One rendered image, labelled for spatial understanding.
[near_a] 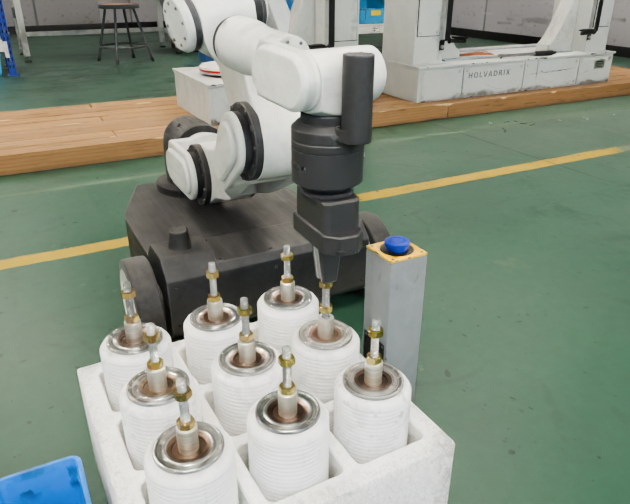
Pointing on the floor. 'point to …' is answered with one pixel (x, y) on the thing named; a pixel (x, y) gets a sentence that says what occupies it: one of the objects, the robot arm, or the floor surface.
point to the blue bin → (44, 484)
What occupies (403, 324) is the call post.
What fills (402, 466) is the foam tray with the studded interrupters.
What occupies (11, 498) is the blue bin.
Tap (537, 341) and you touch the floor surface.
